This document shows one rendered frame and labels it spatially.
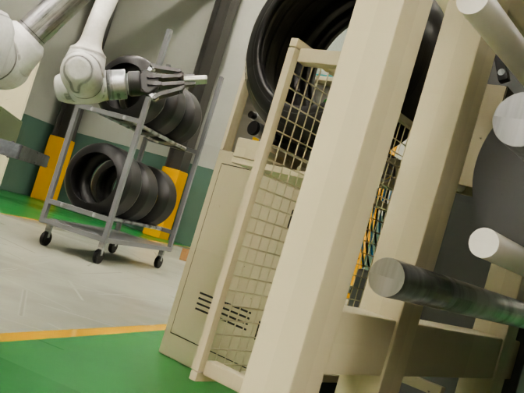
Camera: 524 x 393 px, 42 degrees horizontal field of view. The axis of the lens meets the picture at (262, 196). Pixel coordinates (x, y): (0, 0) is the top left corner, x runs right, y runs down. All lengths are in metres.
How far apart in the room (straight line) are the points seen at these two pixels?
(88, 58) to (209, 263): 1.23
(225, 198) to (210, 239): 0.18
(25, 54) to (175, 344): 1.33
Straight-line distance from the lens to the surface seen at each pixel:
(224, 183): 2.89
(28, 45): 2.31
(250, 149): 2.03
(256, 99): 2.08
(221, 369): 1.35
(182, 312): 2.93
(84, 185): 6.02
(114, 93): 2.09
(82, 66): 1.90
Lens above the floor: 0.61
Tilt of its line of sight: 3 degrees up
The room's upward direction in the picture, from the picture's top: 17 degrees clockwise
